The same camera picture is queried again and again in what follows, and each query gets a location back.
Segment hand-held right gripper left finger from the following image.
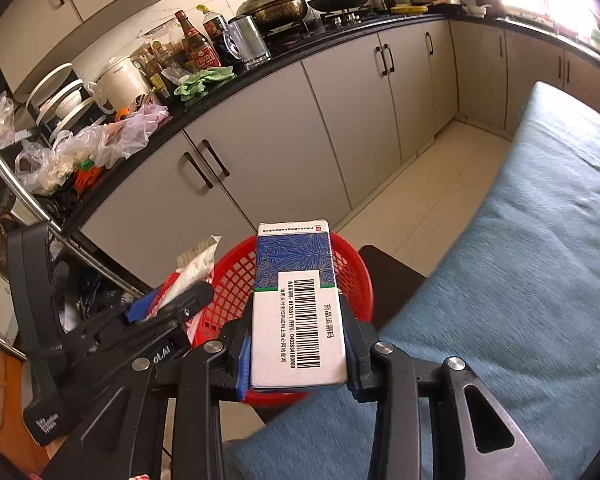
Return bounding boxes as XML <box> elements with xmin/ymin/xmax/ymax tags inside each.
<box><xmin>40</xmin><ymin>317</ymin><xmax>253</xmax><ymax>480</ymax></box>

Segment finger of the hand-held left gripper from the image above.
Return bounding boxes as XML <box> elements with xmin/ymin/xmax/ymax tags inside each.
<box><xmin>125</xmin><ymin>282</ymin><xmax>216</xmax><ymax>328</ymax></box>
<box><xmin>130</xmin><ymin>317</ymin><xmax>190</xmax><ymax>349</ymax></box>

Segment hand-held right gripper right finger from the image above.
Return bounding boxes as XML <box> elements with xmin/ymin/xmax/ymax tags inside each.
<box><xmin>340</xmin><ymin>305</ymin><xmax>553</xmax><ymax>480</ymax></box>

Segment red white paper cup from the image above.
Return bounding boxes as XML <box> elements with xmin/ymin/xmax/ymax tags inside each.
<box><xmin>162</xmin><ymin>235</ymin><xmax>222</xmax><ymax>346</ymax></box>

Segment red plastic basket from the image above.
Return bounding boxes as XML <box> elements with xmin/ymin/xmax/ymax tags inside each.
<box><xmin>187</xmin><ymin>232</ymin><xmax>374</xmax><ymax>408</ymax></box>

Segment blue patterned medicine box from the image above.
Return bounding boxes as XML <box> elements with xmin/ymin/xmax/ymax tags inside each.
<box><xmin>250</xmin><ymin>219</ymin><xmax>350</xmax><ymax>391</ymax></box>

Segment steel tube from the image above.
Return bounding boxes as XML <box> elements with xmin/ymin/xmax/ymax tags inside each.
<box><xmin>0</xmin><ymin>147</ymin><xmax>146</xmax><ymax>296</ymax></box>

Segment blue tablecloth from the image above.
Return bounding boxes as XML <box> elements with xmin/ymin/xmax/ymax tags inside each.
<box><xmin>225</xmin><ymin>81</ymin><xmax>600</xmax><ymax>480</ymax></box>

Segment pile of plastic bags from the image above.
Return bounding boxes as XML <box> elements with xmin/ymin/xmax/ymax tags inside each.
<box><xmin>15</xmin><ymin>102</ymin><xmax>172</xmax><ymax>193</ymax></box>

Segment grey kitchen cabinets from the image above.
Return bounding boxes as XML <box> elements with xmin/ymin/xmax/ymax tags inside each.
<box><xmin>77</xmin><ymin>17</ymin><xmax>600</xmax><ymax>286</ymax></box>

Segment white round rack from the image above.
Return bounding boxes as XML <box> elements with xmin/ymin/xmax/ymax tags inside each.
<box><xmin>25</xmin><ymin>62</ymin><xmax>108</xmax><ymax>146</ymax></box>

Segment green cloth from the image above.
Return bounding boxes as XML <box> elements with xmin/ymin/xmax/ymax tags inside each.
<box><xmin>173</xmin><ymin>66</ymin><xmax>236</xmax><ymax>102</ymax></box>

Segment white electric cooker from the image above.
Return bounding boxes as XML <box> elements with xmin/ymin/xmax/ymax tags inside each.
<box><xmin>87</xmin><ymin>55</ymin><xmax>153</xmax><ymax>113</ymax></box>

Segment group of condiment bottles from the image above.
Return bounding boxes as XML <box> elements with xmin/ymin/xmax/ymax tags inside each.
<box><xmin>130</xmin><ymin>40</ymin><xmax>186</xmax><ymax>101</ymax></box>

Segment red label sauce bottle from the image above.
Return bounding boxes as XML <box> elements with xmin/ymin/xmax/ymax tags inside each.
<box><xmin>174</xmin><ymin>10</ymin><xmax>221</xmax><ymax>73</ymax></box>

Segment steel jug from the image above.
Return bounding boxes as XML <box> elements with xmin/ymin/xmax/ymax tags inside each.
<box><xmin>227</xmin><ymin>14</ymin><xmax>272</xmax><ymax>68</ymax></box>

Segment dark soy sauce bottle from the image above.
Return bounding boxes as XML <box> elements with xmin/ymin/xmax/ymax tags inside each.
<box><xmin>196</xmin><ymin>4</ymin><xmax>236</xmax><ymax>63</ymax></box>

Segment black kitchen countertop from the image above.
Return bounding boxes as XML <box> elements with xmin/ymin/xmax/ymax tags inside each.
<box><xmin>30</xmin><ymin>10</ymin><xmax>600</xmax><ymax>231</ymax></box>

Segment gas stove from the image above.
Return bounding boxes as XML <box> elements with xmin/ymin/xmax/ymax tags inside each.
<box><xmin>265</xmin><ymin>5</ymin><xmax>376</xmax><ymax>36</ymax></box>

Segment grey wall cabinet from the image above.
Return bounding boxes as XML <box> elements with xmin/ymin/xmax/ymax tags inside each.
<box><xmin>0</xmin><ymin>0</ymin><xmax>171</xmax><ymax>93</ymax></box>

